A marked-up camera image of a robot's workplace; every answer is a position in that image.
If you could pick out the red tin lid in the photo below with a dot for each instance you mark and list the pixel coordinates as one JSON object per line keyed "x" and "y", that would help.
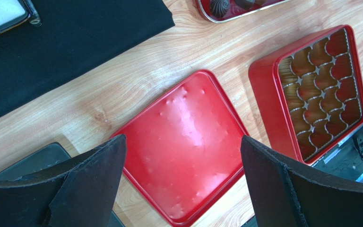
{"x": 183, "y": 150}

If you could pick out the red chocolate box with tray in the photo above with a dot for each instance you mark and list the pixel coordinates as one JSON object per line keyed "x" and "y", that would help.
{"x": 310, "y": 93}

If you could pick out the red chocolate serving tray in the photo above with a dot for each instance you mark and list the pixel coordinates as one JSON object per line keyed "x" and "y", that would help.
{"x": 235, "y": 11}

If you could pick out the turquoise glazed dark plate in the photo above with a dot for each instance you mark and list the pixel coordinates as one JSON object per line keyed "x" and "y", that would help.
{"x": 33, "y": 160}

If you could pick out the black cloth placemat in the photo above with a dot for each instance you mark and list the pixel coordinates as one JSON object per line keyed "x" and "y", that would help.
{"x": 75, "y": 37}

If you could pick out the floral square plate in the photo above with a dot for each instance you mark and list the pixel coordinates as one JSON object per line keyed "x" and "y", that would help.
{"x": 17, "y": 12}

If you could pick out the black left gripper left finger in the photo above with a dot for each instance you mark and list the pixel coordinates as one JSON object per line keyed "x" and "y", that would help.
{"x": 74, "y": 185}

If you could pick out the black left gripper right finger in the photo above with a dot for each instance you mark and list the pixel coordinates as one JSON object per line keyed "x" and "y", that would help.
{"x": 287, "y": 193}

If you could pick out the dark swirl chocolate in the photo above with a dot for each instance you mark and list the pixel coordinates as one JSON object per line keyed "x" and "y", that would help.
{"x": 218, "y": 8}

